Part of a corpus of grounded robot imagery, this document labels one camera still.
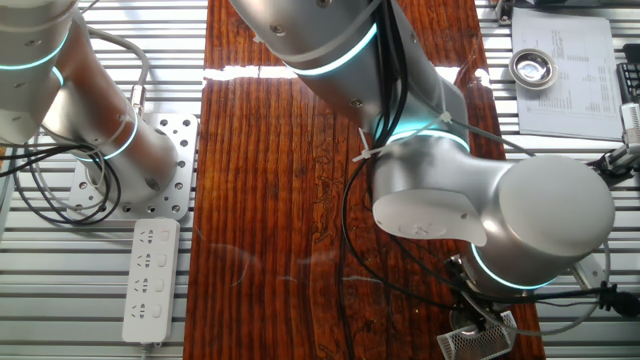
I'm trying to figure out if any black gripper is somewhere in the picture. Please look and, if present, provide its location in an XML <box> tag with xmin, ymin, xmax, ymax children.
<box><xmin>445</xmin><ymin>253</ymin><xmax>505</xmax><ymax>332</ymax></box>

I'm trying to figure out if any small round steel plate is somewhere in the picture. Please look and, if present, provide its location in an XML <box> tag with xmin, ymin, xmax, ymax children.
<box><xmin>448</xmin><ymin>304</ymin><xmax>501</xmax><ymax>341</ymax></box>

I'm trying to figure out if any white mesh bent rack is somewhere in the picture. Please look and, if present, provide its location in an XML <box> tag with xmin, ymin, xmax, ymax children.
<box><xmin>436</xmin><ymin>310</ymin><xmax>517</xmax><ymax>360</ymax></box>

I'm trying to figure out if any black clip microphone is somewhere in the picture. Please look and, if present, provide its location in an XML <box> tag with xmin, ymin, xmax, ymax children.
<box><xmin>598</xmin><ymin>281</ymin><xmax>640</xmax><ymax>319</ymax></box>

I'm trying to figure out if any printed paper sheet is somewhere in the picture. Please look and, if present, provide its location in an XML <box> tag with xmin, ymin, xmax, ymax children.
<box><xmin>510</xmin><ymin>7</ymin><xmax>624</xmax><ymax>142</ymax></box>

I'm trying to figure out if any shiny steel bowl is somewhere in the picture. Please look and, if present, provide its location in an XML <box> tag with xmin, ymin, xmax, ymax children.
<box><xmin>508</xmin><ymin>48</ymin><xmax>559</xmax><ymax>91</ymax></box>

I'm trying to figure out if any wood grain table mat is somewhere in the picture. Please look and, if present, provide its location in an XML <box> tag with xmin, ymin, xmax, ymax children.
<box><xmin>182</xmin><ymin>0</ymin><xmax>547</xmax><ymax>360</ymax></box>

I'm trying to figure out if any black keyboard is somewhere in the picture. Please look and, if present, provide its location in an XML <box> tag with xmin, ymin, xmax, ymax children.
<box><xmin>615</xmin><ymin>43</ymin><xmax>640</xmax><ymax>104</ymax></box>

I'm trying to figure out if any white power strip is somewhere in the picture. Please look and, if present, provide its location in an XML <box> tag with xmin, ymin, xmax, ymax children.
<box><xmin>121</xmin><ymin>217</ymin><xmax>181</xmax><ymax>346</ymax></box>

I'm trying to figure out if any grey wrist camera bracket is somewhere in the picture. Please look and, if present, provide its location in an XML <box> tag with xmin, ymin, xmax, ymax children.
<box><xmin>572</xmin><ymin>252</ymin><xmax>609</xmax><ymax>291</ymax></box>

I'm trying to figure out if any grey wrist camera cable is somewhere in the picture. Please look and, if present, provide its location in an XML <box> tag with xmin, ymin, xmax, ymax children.
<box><xmin>457</xmin><ymin>238</ymin><xmax>612</xmax><ymax>337</ymax></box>

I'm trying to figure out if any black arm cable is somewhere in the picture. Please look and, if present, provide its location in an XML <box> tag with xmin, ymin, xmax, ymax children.
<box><xmin>341</xmin><ymin>0</ymin><xmax>609</xmax><ymax>311</ymax></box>

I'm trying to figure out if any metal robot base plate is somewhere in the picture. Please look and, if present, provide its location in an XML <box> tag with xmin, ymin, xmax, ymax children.
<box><xmin>66</xmin><ymin>112</ymin><xmax>200</xmax><ymax>221</ymax></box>

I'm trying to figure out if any grey base cable with connector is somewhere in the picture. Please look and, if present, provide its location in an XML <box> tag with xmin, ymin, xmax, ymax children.
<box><xmin>79</xmin><ymin>22</ymin><xmax>152</xmax><ymax>117</ymax></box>

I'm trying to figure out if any black base cable bundle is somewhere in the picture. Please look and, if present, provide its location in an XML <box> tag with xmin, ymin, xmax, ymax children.
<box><xmin>0</xmin><ymin>142</ymin><xmax>125</xmax><ymax>226</ymax></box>

